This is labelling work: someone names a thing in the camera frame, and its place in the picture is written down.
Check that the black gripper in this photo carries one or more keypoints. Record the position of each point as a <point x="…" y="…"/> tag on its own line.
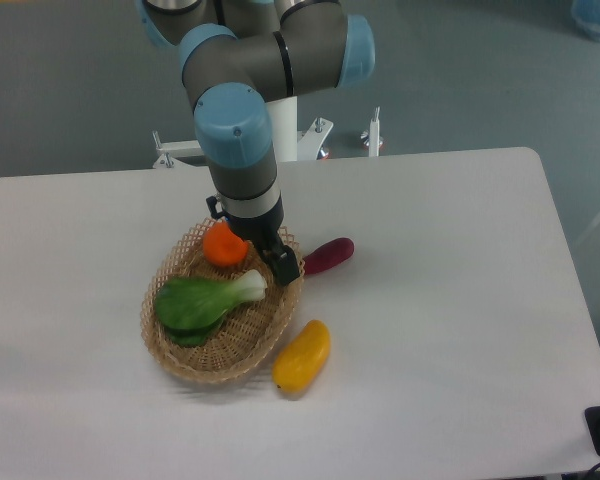
<point x="258" y="220"/>

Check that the orange fruit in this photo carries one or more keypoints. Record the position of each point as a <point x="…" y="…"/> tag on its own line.
<point x="222" y="248"/>

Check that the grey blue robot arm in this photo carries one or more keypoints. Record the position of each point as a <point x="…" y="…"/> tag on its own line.
<point x="235" y="57"/>

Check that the woven wicker basket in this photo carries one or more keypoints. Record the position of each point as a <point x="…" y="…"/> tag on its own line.
<point x="245" y="336"/>

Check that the purple sweet potato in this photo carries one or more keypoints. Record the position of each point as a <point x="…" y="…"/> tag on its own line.
<point x="329" y="255"/>

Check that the yellow mango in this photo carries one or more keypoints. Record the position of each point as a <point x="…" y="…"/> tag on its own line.
<point x="298" y="363"/>

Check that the green bok choy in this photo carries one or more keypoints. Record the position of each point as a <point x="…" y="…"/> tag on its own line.
<point x="190" y="309"/>

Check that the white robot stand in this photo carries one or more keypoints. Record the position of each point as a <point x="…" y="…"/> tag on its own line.
<point x="307" y="145"/>

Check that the blue plastic bag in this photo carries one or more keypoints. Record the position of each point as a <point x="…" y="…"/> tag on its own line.
<point x="586" y="14"/>

